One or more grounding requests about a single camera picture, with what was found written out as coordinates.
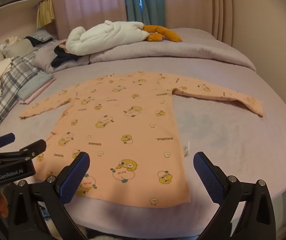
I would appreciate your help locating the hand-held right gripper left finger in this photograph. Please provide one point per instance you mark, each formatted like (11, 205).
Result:
(74, 178)

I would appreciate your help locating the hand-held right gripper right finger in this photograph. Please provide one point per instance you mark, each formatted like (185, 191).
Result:
(208, 178)

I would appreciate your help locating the orange cartoon print shirt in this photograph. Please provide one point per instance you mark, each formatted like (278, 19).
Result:
(133, 130)

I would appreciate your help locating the purple bed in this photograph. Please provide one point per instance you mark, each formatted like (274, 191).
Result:
(233, 142)

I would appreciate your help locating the folded pink cloth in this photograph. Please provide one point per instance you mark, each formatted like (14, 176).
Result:
(36, 97)

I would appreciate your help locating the grey plaid cloth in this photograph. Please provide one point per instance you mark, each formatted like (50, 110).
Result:
(10, 85)

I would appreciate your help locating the folded grey-blue cloth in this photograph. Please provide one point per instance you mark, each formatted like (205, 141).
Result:
(35, 85)

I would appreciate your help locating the white cloth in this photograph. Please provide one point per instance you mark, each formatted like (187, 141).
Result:
(2, 66)

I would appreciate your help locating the grey-beige pillow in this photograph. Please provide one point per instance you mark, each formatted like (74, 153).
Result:
(17, 47)

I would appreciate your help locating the dark navy garment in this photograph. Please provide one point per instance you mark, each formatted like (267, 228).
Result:
(62, 58)

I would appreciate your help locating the blue striped pillow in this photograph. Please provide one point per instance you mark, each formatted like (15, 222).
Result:
(41, 35)

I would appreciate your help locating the purple duvet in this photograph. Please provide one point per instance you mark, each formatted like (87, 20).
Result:
(195, 51)

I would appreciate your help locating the white plush toy orange feet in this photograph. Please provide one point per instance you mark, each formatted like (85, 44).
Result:
(107, 35)

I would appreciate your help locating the teal curtain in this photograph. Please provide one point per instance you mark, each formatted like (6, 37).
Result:
(144, 0)

